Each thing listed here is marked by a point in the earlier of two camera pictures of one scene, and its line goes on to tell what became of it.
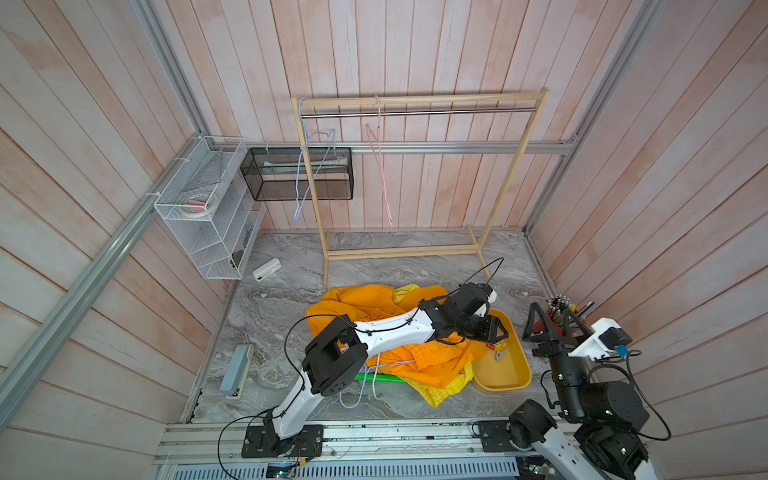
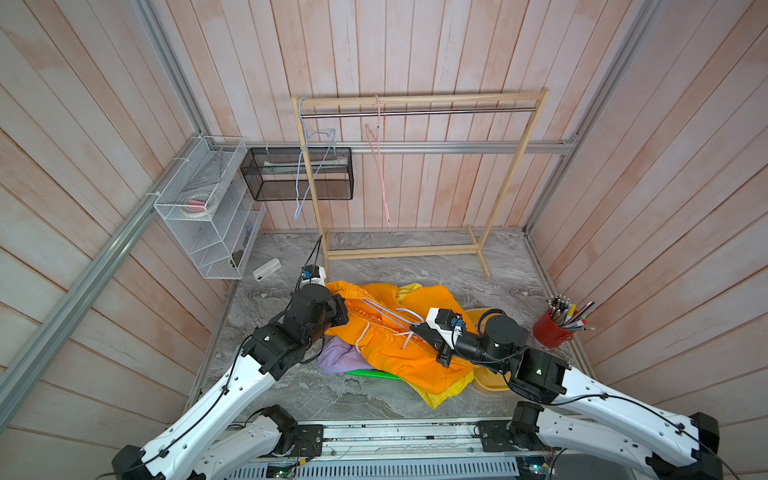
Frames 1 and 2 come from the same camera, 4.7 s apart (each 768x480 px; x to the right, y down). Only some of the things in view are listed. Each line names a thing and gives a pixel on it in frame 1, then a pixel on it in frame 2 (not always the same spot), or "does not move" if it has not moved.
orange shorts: [432, 362] does not move
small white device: [267, 269] does not move
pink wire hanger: [375, 147] does not move
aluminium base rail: [368, 451] does not move
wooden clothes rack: [460, 251] does not move
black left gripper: [490, 329] to [340, 317]
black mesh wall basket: [279, 173] does not move
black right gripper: [560, 347] to [436, 340]
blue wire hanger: [373, 366] to [391, 315]
